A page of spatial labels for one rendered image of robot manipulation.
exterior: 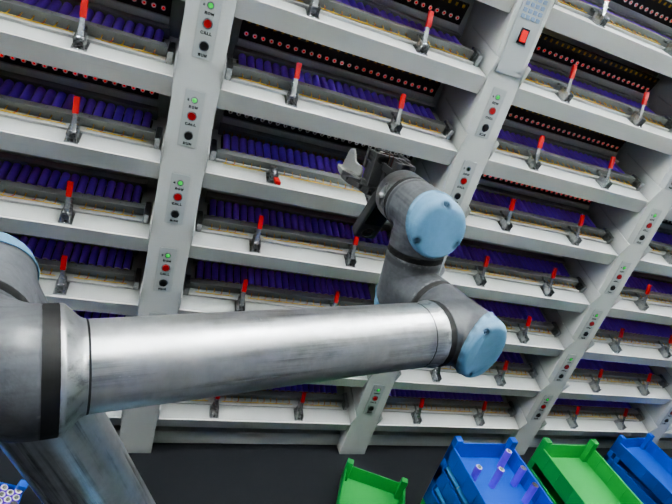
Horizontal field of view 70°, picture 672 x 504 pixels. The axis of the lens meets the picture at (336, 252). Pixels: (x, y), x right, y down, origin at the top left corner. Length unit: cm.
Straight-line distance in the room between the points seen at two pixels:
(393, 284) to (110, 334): 43
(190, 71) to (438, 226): 64
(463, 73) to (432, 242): 63
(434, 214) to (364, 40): 56
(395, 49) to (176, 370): 90
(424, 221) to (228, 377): 36
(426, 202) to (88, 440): 53
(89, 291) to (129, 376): 88
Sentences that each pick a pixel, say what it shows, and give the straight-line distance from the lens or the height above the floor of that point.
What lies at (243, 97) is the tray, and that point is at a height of 107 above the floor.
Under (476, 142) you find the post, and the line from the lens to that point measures 132.
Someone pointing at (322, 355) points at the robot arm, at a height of 93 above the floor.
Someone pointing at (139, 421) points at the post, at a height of 13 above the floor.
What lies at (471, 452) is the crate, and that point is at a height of 34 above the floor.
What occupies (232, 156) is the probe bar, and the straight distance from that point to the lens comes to 119.
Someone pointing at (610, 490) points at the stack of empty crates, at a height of 32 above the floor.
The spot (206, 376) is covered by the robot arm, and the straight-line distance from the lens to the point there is 48.
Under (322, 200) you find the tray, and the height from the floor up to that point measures 87.
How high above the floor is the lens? 122
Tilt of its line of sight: 22 degrees down
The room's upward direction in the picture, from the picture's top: 18 degrees clockwise
